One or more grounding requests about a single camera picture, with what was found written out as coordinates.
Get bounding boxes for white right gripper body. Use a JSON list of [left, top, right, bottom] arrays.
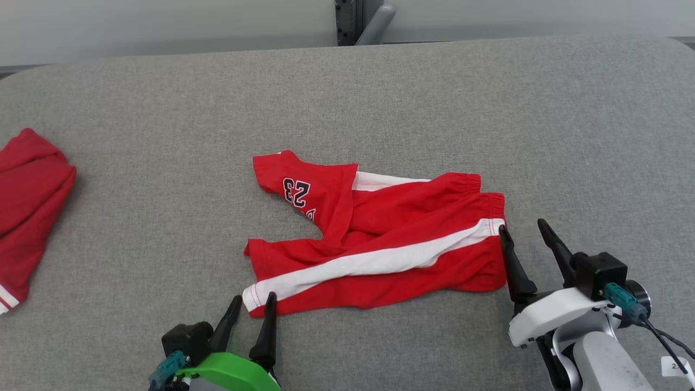
[[508, 287, 615, 349]]

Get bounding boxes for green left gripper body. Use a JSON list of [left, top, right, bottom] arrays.
[[174, 352, 282, 391]]

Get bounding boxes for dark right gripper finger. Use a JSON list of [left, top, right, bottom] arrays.
[[498, 225, 539, 299], [537, 218, 578, 288]]

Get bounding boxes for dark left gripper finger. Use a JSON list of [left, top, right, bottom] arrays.
[[211, 295, 243, 354], [249, 292, 278, 373]]

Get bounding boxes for red shorts with number 23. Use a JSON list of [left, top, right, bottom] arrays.
[[243, 150, 509, 318]]

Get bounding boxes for red white jersey shirt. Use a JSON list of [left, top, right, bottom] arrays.
[[0, 128, 77, 316]]

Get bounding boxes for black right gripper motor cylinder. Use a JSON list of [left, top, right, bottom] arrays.
[[619, 280, 651, 329]]

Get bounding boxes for grey angled tube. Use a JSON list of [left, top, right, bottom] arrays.
[[356, 3, 397, 46]]

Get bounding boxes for teal left camera connector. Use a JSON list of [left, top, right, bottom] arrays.
[[149, 350, 188, 389]]

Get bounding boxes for teal camera connector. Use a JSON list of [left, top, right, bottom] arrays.
[[149, 350, 188, 389], [604, 282, 649, 322]]

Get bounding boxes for teal right camera connector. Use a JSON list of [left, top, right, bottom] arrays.
[[604, 282, 649, 322]]

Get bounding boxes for white cable label tag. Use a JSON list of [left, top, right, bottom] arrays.
[[661, 356, 693, 379]]

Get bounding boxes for black perforated bracket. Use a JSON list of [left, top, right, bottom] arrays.
[[335, 0, 357, 46]]

